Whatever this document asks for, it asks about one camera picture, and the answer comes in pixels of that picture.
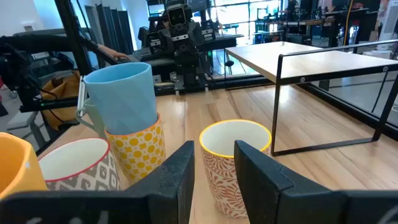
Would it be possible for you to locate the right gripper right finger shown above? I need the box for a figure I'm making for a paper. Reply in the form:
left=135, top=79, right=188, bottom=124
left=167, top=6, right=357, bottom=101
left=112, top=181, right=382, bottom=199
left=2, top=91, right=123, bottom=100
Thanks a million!
left=233, top=139, right=343, bottom=224

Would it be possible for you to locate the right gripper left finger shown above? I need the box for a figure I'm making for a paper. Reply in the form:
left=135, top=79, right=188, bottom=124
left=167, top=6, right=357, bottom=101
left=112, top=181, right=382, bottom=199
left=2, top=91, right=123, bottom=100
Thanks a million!
left=124, top=140, right=195, bottom=224

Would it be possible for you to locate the white yellow-dotted mug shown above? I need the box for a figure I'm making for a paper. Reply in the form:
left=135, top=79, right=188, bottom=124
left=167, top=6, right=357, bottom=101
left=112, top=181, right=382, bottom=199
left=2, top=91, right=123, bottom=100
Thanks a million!
left=104, top=114, right=167, bottom=185

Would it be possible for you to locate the orange floral pattern mug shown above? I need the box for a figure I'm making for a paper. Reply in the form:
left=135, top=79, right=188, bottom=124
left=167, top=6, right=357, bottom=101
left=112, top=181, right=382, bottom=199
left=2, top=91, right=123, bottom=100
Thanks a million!
left=199, top=119, right=272, bottom=219

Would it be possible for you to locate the plain light blue mug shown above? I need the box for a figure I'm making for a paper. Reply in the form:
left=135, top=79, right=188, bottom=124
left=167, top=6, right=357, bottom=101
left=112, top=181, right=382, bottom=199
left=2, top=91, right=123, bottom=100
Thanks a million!
left=83, top=62, right=159, bottom=135

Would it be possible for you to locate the grey diamond pattern mug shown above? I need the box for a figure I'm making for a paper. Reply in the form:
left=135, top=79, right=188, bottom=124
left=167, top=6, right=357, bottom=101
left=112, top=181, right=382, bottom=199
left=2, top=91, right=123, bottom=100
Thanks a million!
left=37, top=138, right=122, bottom=191

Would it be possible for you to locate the plain yellow mug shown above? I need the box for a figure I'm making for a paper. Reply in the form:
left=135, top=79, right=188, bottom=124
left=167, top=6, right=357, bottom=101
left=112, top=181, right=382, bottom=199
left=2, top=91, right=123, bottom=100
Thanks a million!
left=0, top=132, right=48, bottom=200

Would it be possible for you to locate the black keyboard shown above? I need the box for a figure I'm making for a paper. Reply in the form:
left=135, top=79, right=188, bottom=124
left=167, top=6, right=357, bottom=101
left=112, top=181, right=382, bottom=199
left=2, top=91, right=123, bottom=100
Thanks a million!
left=132, top=46, right=162, bottom=63

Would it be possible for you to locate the black folding partition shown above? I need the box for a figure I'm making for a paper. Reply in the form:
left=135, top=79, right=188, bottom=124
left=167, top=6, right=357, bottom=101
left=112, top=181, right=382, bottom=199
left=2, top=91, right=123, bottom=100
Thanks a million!
left=95, top=2, right=135, bottom=56

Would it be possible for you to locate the wooden black-framed shelf riser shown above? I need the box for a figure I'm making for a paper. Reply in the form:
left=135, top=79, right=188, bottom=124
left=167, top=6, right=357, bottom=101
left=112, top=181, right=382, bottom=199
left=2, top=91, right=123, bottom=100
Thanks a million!
left=224, top=39, right=398, bottom=157

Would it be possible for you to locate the cluttered black workbench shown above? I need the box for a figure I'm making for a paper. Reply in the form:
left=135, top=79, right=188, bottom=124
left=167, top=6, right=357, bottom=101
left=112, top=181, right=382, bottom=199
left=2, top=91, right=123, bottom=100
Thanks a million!
left=254, top=0, right=380, bottom=47

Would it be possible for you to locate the brown bag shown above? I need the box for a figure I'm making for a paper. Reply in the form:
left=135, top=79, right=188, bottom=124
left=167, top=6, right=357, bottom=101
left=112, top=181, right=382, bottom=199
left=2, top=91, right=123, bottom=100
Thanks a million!
left=40, top=70, right=82, bottom=131

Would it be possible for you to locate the black Trossen-labelled machine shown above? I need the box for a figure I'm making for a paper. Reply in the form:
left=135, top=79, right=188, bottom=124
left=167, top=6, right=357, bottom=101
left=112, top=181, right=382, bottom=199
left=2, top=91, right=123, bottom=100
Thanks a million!
left=0, top=46, right=81, bottom=113

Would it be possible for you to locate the white ventilated cabinet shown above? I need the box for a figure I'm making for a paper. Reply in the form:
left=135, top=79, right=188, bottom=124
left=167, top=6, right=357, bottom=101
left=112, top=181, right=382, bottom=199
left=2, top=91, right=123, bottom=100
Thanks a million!
left=377, top=0, right=398, bottom=51

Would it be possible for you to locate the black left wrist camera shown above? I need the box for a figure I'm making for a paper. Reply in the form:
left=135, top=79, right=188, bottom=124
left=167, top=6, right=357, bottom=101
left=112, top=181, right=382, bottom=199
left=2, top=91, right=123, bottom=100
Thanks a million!
left=166, top=4, right=187, bottom=27

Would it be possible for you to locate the black aluminium rig frame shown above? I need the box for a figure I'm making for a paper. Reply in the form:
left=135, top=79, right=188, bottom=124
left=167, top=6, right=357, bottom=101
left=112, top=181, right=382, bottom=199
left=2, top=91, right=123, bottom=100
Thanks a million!
left=54, top=0, right=398, bottom=141

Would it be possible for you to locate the silver metal bracket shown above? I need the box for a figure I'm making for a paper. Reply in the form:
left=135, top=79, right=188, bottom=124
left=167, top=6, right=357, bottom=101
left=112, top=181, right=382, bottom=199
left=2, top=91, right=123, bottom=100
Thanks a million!
left=76, top=76, right=87, bottom=118

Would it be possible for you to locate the yellow hanging cable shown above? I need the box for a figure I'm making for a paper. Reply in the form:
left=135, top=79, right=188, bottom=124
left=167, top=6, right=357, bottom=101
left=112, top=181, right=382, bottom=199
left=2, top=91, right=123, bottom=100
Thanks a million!
left=343, top=0, right=354, bottom=46

